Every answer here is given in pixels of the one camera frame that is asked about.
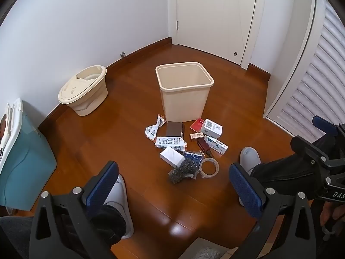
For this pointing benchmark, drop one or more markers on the plain white box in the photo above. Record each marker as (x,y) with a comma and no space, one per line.
(171,156)

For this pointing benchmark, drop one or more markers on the person's right white slipper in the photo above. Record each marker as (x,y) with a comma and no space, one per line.
(249,157)

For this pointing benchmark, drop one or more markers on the person's left white slipper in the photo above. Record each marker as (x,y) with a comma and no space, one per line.
(121,194)

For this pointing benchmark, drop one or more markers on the dark red box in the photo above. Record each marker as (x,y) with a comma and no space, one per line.
(202,146)

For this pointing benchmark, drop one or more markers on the brown cardboard box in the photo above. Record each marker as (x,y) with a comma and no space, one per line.
(174,129)

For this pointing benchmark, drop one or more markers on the person's white slipper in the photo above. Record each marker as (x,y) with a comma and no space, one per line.
(121,194)
(249,157)

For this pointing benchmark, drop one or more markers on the red flat box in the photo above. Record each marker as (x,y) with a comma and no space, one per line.
(197,125)

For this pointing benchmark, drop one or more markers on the white box with label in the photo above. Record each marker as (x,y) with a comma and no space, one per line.
(213,127)

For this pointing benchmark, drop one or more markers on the clear tape roll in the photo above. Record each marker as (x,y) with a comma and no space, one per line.
(202,170)

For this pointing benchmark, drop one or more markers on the beige plastic waste bin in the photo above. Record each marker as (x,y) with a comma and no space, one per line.
(184,99)

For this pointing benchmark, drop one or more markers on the person's left leg black sock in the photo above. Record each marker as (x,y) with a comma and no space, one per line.
(110,221)

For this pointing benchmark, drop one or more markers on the beige lidded bucket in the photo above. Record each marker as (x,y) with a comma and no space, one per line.
(80,91)

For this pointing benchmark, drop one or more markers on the small brown white carton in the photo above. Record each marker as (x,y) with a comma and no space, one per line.
(196,136)

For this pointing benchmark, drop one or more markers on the grey cloth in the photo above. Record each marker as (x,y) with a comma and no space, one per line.
(13,234)

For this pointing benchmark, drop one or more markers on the white and blue box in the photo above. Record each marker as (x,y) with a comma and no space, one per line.
(217,145)

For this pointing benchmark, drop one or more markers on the steel scrubbers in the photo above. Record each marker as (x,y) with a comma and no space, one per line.
(183,170)

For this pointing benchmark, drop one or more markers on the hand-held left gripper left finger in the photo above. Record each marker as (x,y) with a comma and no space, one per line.
(103,183)

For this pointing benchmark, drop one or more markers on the teal storage box white lid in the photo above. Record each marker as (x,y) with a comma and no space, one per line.
(24,167)

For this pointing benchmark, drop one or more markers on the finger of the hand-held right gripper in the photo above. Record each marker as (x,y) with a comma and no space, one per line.
(310,148)
(324,124)

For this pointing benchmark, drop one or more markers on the white louvered closet door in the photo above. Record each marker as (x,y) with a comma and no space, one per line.
(315,81)

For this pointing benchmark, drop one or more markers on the person's right leg black pants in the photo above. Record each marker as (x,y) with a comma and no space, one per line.
(285,170)

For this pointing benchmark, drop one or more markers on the flat white printed packet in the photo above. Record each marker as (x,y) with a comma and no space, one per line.
(169,142)

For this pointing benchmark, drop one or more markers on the person's right hand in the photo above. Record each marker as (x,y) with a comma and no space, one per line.
(327,213)

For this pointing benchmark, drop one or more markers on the white orange snack wrapper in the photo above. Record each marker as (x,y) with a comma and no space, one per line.
(154,129)

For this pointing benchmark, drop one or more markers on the metal door stopper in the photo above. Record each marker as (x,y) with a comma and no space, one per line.
(123,55)

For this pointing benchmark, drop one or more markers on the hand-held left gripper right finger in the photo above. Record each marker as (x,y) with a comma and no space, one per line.
(245,188)

